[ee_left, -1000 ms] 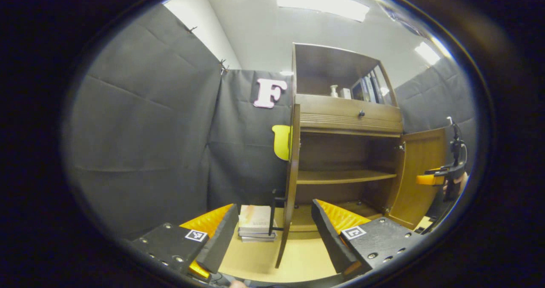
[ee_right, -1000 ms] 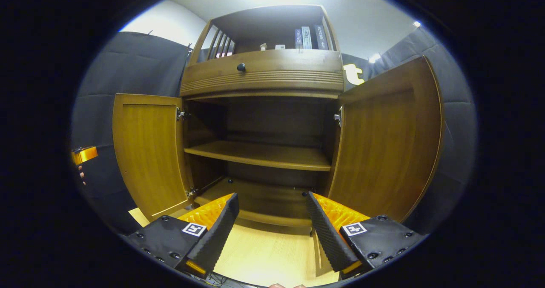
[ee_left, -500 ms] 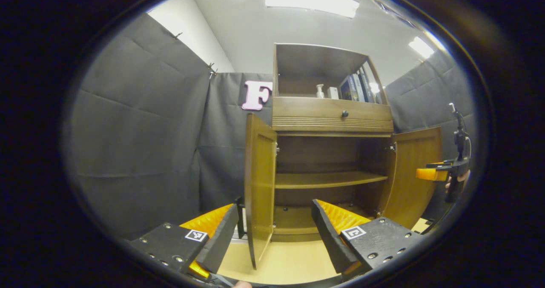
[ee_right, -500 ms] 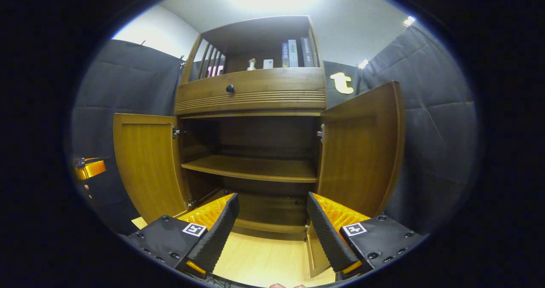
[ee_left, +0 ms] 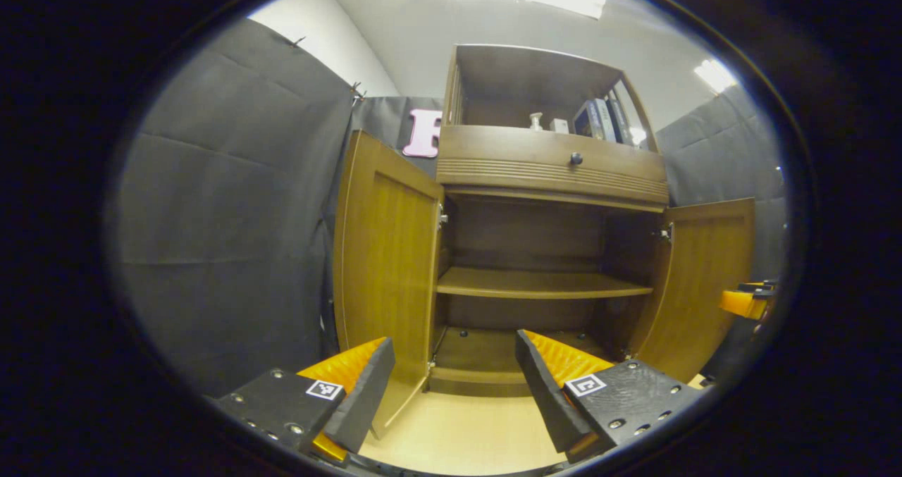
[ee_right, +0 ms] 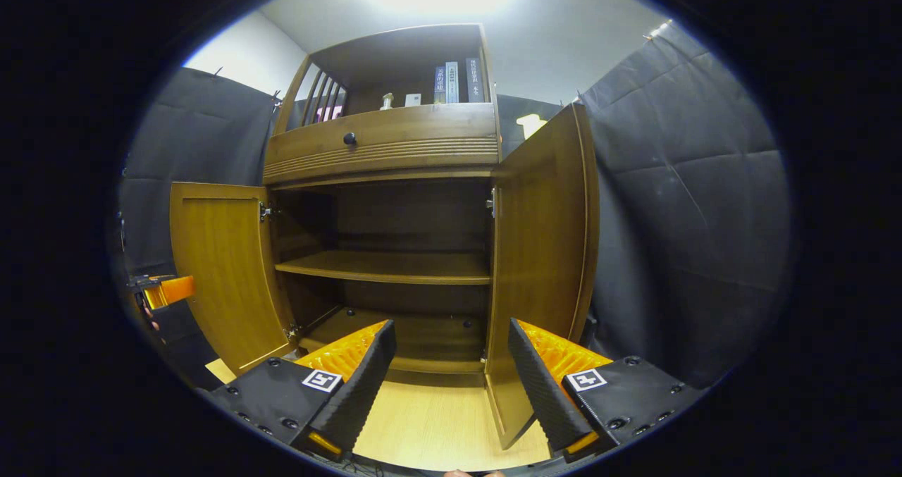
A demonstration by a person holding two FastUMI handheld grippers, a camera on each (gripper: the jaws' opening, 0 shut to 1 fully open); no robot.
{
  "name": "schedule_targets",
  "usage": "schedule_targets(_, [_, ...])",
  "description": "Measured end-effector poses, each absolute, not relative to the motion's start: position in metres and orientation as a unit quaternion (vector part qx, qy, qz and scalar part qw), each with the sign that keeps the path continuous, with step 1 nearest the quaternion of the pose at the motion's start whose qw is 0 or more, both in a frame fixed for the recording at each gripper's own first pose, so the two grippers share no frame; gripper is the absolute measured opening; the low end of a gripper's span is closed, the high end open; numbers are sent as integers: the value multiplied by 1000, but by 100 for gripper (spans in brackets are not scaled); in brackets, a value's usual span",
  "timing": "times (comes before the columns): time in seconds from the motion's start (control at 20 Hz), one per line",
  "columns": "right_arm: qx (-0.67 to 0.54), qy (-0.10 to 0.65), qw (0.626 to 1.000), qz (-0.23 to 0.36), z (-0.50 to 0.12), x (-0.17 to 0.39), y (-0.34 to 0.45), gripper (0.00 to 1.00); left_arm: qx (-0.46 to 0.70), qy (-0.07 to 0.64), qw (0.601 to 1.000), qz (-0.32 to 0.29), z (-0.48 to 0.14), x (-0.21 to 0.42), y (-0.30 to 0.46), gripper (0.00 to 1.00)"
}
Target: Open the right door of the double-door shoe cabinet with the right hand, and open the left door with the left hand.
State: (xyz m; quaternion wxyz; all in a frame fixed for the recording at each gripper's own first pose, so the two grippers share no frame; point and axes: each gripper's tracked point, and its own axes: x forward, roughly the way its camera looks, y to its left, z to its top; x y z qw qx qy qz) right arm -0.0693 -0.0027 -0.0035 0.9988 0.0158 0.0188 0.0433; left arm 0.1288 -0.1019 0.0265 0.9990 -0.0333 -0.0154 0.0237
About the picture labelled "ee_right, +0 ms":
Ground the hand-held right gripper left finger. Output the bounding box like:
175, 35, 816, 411
204, 320, 397, 464

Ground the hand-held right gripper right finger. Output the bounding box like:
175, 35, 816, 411
507, 317, 705, 464

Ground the wooden cabinet door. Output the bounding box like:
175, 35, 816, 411
485, 102, 601, 451
169, 181, 300, 377

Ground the black backdrop cloth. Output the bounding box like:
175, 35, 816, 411
116, 20, 793, 390

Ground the wooden drawer with black knob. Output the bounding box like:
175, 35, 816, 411
263, 104, 500, 185

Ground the dark upright book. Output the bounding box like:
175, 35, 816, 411
466, 57, 486, 103

